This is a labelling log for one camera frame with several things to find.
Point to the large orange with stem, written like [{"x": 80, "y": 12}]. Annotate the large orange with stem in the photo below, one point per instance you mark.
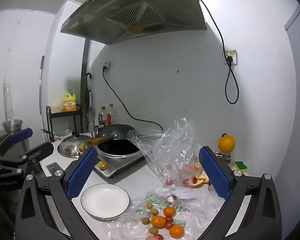
[{"x": 226, "y": 143}]

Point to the mandarin orange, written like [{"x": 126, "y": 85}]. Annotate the mandarin orange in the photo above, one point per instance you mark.
[
  {"x": 169, "y": 211},
  {"x": 176, "y": 231},
  {"x": 158, "y": 221}
]

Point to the white plate with dark rim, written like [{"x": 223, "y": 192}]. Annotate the white plate with dark rim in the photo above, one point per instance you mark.
[{"x": 105, "y": 200}]

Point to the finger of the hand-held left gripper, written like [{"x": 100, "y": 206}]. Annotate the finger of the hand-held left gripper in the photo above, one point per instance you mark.
[
  {"x": 38, "y": 152},
  {"x": 21, "y": 134}
]

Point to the black metal rack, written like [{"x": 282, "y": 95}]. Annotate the black metal rack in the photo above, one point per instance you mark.
[{"x": 48, "y": 122}]

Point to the steel bowl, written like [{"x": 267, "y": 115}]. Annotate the steel bowl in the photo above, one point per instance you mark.
[{"x": 12, "y": 125}]

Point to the wall socket with hood plug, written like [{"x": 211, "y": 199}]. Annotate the wall socket with hood plug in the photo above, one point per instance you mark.
[{"x": 230, "y": 57}]

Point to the grey smartphone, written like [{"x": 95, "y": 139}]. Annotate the grey smartphone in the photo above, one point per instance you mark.
[{"x": 52, "y": 168}]

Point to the steel range hood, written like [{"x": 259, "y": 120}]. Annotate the steel range hood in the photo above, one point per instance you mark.
[{"x": 130, "y": 12}]

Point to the steel induction cooker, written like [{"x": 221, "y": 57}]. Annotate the steel induction cooker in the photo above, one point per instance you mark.
[{"x": 120, "y": 152}]

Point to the clear plastic box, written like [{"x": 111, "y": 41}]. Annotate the clear plastic box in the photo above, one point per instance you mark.
[{"x": 223, "y": 156}]

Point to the black folded umbrella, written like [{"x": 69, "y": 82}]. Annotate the black folded umbrella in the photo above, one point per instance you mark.
[{"x": 89, "y": 92}]

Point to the orange peel pile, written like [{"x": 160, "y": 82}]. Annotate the orange peel pile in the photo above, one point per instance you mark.
[{"x": 201, "y": 177}]

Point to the flat clear plastic bag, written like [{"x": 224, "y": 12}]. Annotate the flat clear plastic bag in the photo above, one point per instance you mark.
[{"x": 197, "y": 205}]

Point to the yellow detergent bottle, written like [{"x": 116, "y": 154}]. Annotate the yellow detergent bottle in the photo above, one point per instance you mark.
[{"x": 70, "y": 102}]

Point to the yellow green sponge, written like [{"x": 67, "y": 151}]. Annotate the yellow green sponge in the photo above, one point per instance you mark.
[{"x": 241, "y": 166}]

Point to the dark grey pipe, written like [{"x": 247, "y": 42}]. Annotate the dark grey pipe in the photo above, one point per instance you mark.
[{"x": 84, "y": 80}]

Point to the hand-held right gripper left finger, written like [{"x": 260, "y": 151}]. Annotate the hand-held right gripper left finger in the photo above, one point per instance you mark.
[{"x": 82, "y": 172}]

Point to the grey vertical bar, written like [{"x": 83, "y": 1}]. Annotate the grey vertical bar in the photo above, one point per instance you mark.
[{"x": 42, "y": 72}]

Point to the partly peeled mandarin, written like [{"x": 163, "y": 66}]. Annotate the partly peeled mandarin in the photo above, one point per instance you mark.
[{"x": 192, "y": 166}]

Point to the red cherry tomato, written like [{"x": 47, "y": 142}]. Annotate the red cherry tomato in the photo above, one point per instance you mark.
[
  {"x": 185, "y": 180},
  {"x": 194, "y": 179},
  {"x": 168, "y": 182}
]

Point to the steel lid with black knob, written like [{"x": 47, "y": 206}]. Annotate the steel lid with black knob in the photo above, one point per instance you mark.
[{"x": 70, "y": 146}]

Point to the wall socket with cooker plug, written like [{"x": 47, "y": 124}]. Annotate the wall socket with cooker plug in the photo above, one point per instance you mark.
[{"x": 106, "y": 66}]

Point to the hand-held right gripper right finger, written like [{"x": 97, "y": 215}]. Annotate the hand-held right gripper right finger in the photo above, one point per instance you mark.
[{"x": 215, "y": 172}]

